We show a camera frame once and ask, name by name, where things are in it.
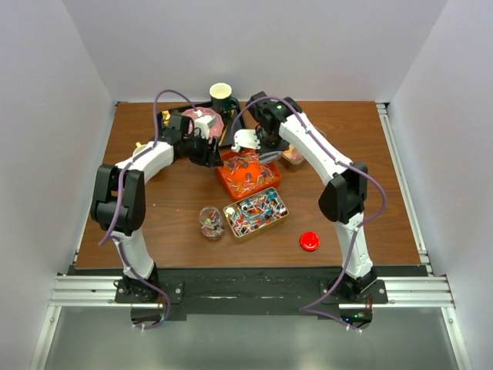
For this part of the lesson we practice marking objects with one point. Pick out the pink polka dot plate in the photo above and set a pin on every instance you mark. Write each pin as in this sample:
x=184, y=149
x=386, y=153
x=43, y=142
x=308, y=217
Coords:
x=191, y=113

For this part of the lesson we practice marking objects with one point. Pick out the gold knife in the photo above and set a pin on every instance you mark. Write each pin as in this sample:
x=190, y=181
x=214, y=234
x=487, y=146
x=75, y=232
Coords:
x=228, y=118

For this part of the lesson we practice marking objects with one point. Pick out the gold fork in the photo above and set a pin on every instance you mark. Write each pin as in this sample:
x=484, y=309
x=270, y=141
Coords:
x=165, y=117

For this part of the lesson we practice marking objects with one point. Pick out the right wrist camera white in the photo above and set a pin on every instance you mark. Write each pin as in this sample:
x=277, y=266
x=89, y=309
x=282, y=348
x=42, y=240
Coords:
x=245, y=139

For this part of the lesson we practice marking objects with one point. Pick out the aluminium frame rail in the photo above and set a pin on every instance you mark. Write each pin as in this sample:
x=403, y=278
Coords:
x=96, y=289

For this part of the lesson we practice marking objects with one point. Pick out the red jar lid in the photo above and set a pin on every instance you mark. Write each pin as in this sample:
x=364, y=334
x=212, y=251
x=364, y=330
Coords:
x=309, y=241

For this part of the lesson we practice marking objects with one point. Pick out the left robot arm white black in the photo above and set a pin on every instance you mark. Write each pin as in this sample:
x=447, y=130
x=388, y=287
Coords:
x=119, y=196

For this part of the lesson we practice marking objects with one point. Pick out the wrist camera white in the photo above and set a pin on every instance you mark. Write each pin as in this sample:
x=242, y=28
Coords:
x=245, y=139
x=207, y=125

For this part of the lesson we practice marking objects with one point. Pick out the dark green mug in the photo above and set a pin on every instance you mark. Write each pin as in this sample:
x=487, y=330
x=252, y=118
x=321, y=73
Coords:
x=221, y=95

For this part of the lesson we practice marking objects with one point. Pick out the silver metal scoop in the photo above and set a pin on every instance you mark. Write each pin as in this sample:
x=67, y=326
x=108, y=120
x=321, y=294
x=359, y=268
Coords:
x=269, y=157

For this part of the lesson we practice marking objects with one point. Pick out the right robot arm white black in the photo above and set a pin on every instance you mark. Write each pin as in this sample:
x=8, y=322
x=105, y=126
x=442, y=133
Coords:
x=281, y=123

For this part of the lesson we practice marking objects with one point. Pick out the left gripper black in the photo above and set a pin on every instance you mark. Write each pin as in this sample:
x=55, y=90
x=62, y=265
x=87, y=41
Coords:
x=210, y=158

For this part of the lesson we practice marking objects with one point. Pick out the yellow mug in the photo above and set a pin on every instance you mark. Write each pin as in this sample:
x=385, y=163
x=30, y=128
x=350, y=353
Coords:
x=139, y=148

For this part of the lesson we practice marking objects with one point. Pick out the clear glass jar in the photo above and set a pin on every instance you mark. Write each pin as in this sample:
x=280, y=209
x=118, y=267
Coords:
x=211, y=223

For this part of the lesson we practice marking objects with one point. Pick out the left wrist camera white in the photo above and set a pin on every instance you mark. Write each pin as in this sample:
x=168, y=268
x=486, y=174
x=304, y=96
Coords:
x=207, y=125

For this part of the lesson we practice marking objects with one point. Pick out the black serving tray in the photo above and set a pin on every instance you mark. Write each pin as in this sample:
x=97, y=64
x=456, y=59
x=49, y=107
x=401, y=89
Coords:
x=177, y=110

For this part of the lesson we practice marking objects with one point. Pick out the gold tin of gummies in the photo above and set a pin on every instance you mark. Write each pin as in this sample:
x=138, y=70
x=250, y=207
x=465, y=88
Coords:
x=292, y=159

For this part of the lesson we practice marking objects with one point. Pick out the orange box of lollipops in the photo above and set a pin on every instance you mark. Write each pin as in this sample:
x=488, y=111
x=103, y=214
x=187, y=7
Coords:
x=242, y=174

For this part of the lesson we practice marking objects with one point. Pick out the right aluminium side rail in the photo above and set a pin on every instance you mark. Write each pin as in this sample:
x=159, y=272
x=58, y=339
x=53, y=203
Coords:
x=405, y=192

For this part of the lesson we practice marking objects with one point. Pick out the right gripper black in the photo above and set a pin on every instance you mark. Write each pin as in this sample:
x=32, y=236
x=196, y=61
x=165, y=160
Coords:
x=283, y=146

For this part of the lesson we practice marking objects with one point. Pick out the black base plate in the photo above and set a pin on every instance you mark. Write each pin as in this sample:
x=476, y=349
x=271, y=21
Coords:
x=254, y=291

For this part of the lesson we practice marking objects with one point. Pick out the gold tin of candies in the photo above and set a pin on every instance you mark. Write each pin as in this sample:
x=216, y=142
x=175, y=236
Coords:
x=251, y=215

